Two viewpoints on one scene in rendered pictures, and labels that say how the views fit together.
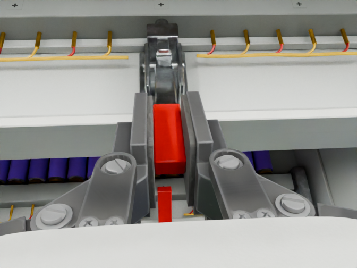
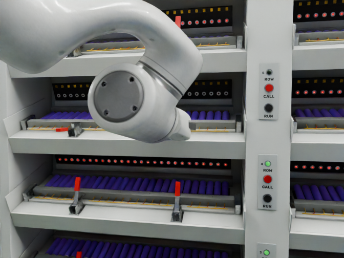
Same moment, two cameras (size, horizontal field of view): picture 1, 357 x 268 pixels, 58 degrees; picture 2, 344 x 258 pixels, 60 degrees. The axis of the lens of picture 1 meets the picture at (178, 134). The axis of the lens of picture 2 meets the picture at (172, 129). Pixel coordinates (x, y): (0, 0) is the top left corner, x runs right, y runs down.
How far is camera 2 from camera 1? 0.56 m
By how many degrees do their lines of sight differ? 42
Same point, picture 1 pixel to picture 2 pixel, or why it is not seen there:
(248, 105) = (196, 138)
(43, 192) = (135, 192)
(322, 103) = (215, 139)
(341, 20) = (223, 124)
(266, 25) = (204, 125)
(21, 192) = (128, 192)
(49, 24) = not seen: hidden behind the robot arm
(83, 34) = not seen: hidden behind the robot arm
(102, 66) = not seen: hidden behind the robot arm
